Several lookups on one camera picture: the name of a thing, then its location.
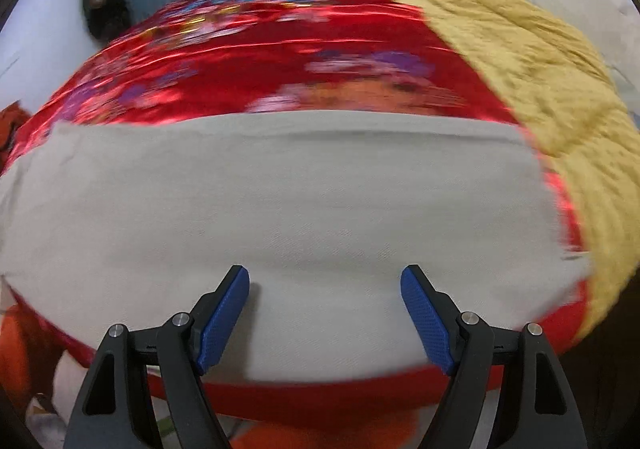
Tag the yellow dotted blanket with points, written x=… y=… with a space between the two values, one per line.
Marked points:
x=525 y=59

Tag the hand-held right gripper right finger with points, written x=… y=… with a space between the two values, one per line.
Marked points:
x=425 y=319

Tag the orange clothes pile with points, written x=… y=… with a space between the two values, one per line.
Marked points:
x=11 y=129

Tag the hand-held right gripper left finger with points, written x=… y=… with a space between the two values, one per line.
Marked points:
x=222 y=319

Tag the beige pants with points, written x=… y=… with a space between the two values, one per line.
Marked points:
x=300 y=229

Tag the red floral satin quilt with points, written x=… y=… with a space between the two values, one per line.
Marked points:
x=280 y=54

